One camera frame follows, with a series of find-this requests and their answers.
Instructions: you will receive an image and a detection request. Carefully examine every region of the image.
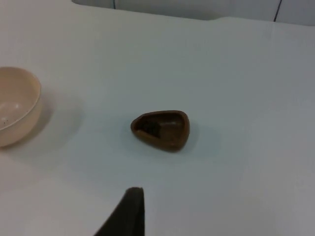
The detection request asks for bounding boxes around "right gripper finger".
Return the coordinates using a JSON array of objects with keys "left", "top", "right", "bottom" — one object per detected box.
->
[{"left": 93, "top": 187, "right": 146, "bottom": 236}]

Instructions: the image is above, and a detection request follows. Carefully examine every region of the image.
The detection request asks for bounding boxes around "dark brown wooden cup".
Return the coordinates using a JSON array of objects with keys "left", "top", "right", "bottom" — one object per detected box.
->
[{"left": 130, "top": 110, "right": 191, "bottom": 152}]

